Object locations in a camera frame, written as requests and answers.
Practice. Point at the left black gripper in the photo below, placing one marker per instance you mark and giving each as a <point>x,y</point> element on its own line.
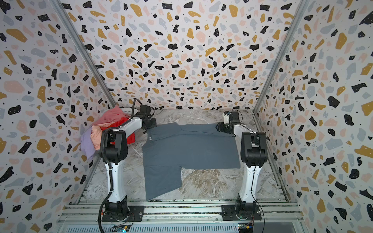
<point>152,123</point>

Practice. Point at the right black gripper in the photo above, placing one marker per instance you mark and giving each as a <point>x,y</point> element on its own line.
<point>221,126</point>

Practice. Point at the grey t-shirt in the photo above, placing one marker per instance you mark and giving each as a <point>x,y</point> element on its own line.
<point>172,147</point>

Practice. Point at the white laundry basket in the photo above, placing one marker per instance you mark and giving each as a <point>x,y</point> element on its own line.
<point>128,111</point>

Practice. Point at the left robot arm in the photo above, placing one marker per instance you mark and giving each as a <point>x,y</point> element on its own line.
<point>114,151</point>

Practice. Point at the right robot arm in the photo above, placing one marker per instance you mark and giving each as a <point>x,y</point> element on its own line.
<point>253,154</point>

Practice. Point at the dusty pink t-shirt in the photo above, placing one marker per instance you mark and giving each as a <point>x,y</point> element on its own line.
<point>112,118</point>

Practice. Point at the peach t-shirt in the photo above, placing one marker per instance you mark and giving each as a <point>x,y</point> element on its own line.
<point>96,135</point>

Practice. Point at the right circuit board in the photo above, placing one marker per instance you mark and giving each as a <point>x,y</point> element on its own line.
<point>246,228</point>

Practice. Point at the circuit board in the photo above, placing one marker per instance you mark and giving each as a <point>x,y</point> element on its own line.
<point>122,228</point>
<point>246,228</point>

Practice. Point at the left circuit board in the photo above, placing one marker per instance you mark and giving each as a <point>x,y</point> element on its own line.
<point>122,228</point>

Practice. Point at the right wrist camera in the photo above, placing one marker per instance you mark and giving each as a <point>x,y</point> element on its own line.
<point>233,117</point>

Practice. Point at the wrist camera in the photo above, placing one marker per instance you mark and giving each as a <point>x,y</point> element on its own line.
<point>146,110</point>
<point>233,117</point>

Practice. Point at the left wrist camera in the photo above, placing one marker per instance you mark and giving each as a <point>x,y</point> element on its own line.
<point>146,110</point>

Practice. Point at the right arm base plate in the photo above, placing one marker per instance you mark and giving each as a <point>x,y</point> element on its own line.
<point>247,212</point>

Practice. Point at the aluminium mounting rail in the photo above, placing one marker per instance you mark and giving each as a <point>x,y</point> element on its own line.
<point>184,217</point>

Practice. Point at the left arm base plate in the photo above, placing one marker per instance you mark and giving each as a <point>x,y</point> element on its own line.
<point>114,212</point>

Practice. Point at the left corner aluminium post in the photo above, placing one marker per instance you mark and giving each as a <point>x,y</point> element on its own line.
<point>59,9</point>

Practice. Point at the corner aluminium post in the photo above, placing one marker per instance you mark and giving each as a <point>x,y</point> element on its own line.
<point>283,49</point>
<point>59,9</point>

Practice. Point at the right corner aluminium post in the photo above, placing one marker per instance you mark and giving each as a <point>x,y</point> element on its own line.
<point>283,49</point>

